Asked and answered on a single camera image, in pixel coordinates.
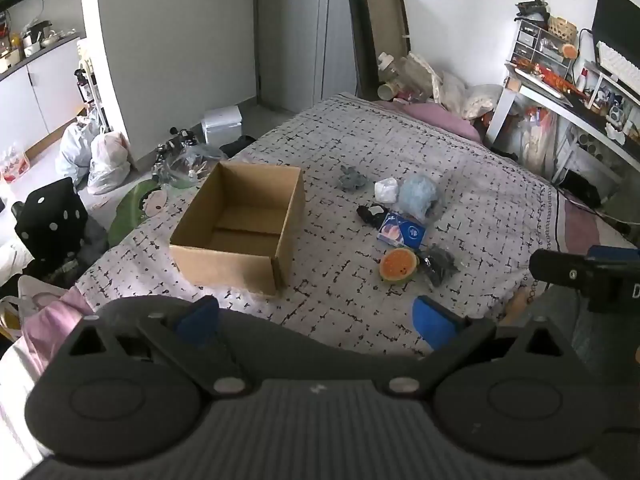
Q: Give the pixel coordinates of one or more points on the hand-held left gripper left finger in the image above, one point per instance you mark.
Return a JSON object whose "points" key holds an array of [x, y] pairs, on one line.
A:
{"points": [[196, 322]]}

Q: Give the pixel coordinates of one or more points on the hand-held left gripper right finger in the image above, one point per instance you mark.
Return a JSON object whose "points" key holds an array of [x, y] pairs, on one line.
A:
{"points": [[434, 324]]}

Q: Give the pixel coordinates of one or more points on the half orange fruit toy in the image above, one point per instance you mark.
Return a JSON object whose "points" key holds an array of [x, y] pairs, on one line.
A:
{"points": [[397, 266]]}

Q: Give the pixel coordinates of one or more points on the brown cardboard box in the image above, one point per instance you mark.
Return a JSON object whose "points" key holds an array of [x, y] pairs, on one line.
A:
{"points": [[240, 220]]}

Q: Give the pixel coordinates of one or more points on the white soft item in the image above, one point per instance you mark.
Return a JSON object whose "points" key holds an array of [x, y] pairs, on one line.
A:
{"points": [[387, 190]]}

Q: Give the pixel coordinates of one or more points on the denim plush toy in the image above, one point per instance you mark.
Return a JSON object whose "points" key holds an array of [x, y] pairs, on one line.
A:
{"points": [[351, 178]]}

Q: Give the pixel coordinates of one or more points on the small black soft item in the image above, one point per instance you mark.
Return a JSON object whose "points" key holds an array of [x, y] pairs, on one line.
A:
{"points": [[370, 212]]}

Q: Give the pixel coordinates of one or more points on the grey cloth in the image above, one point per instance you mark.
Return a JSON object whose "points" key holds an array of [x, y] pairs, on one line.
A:
{"points": [[590, 330]]}

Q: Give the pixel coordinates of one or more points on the black item in clear bag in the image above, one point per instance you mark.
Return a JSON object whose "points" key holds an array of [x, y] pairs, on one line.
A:
{"points": [[439, 262]]}

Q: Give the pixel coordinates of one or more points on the blue and white packet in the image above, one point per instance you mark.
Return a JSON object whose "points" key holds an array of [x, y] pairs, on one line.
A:
{"points": [[400, 230]]}

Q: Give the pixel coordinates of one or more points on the light blue fluffy bagged item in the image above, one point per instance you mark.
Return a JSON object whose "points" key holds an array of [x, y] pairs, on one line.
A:
{"points": [[417, 197]]}

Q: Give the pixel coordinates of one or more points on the green leaf cartoon rug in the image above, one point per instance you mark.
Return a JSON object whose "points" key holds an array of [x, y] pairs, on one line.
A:
{"points": [[132, 210]]}

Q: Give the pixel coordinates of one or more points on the pink cloth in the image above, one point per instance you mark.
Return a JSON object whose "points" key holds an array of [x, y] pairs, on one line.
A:
{"points": [[50, 320]]}

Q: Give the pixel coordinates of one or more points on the clear plastic bag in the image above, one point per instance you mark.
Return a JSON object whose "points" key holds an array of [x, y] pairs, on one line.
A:
{"points": [[192, 165]]}

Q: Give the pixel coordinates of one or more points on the white desk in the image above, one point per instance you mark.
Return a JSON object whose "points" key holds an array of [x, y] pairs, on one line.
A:
{"points": [[560, 105]]}

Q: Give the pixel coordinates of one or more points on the black polka dot bag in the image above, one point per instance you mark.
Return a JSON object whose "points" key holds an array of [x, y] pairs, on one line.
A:
{"points": [[52, 225]]}

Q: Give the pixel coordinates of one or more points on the white tote bag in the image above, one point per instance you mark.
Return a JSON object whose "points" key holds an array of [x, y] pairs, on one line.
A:
{"points": [[17, 305]]}

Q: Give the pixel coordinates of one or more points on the small black floor items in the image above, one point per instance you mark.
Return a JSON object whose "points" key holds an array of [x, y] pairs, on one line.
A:
{"points": [[175, 142]]}

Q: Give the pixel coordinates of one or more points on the black clothes pile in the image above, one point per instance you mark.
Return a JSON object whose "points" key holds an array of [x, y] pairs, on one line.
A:
{"points": [[239, 145]]}

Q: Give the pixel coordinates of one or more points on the white and pink plastic bag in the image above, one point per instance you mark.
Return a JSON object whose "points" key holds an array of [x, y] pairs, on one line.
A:
{"points": [[107, 162]]}

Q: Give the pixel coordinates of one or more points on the white storage box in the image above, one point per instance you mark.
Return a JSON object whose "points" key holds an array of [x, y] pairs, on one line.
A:
{"points": [[222, 125]]}

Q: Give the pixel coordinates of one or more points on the grey plastic bag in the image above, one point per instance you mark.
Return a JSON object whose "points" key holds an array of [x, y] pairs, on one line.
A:
{"points": [[75, 147]]}

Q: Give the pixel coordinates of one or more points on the white keyboard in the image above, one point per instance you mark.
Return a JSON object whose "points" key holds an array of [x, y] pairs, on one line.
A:
{"points": [[620, 62]]}

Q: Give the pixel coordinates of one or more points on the cream cloth pile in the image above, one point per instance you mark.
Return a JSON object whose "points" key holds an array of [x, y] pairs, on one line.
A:
{"points": [[450, 87]]}

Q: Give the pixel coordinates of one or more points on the desktop drawer organizer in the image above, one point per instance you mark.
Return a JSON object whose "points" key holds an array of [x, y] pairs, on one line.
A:
{"points": [[537, 45]]}

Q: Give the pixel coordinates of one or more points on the paper cup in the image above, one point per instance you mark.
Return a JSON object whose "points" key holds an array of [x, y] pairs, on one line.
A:
{"points": [[387, 91]]}

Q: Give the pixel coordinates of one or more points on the red snack packet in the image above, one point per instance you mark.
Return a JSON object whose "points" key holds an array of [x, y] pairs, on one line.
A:
{"points": [[12, 165]]}

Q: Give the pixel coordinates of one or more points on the wicker basket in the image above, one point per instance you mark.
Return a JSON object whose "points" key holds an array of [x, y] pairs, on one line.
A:
{"points": [[562, 28]]}

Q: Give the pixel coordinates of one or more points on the white rolling cart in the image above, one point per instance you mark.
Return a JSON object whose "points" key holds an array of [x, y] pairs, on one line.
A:
{"points": [[92, 85]]}

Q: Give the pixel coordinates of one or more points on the black monitor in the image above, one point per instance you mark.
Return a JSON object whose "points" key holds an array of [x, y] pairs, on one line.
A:
{"points": [[617, 15]]}

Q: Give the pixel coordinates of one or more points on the clear plastic bottle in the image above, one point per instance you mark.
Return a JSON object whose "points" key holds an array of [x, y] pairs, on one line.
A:
{"points": [[387, 67]]}

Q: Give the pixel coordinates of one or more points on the white kitchen cabinet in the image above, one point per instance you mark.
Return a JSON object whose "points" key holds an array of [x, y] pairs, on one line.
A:
{"points": [[35, 90]]}

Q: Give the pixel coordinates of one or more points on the leaning black panel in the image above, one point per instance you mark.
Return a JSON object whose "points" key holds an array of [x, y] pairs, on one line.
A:
{"points": [[361, 50]]}

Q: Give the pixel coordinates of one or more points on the leaning cardboard sheet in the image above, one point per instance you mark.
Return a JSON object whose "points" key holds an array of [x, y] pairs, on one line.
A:
{"points": [[385, 25]]}

